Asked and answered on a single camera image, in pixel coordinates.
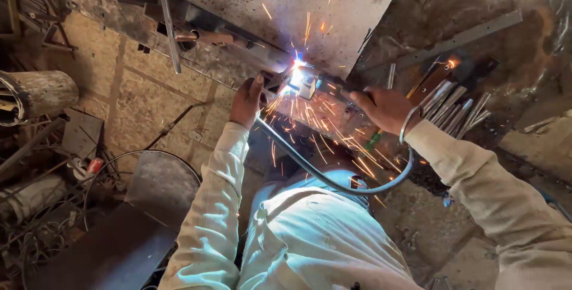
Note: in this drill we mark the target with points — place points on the small square steel workpiece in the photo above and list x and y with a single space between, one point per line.
306 87

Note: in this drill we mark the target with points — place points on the person's left hand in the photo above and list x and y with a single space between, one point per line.
245 104

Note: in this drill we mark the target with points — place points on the silver wrist bangle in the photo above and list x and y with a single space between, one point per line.
405 124

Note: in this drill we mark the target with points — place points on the small grey metal plate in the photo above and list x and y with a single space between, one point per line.
82 133

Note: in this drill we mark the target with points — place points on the long flat steel bar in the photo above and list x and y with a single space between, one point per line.
464 37

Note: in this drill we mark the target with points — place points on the thin metal rod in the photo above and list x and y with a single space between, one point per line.
176 122

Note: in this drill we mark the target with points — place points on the white pipe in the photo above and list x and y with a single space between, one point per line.
31 198

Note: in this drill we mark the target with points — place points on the large rusty steel sheet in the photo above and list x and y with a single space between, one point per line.
277 8

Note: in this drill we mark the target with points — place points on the long steel frame beam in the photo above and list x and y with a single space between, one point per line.
134 17

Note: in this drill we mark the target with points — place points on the red can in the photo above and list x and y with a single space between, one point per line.
94 165

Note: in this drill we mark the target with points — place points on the person's right hand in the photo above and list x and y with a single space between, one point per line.
386 109

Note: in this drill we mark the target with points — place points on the heap of scrap metal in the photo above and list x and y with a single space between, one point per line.
31 4

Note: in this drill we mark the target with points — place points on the short steel angle bar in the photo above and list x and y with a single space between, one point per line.
170 31

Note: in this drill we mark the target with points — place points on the dark flat metal plate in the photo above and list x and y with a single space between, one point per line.
107 250

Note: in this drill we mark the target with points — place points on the black welding electrode holder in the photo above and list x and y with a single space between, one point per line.
333 83

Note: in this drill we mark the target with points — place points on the curved grey metal plate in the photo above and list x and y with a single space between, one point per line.
163 187

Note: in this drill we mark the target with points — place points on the person's white shirt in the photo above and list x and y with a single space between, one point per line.
321 241

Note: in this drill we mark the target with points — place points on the bundle of steel rods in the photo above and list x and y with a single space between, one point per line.
451 109

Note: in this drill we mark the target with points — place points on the person's right fingers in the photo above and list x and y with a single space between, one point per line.
362 97

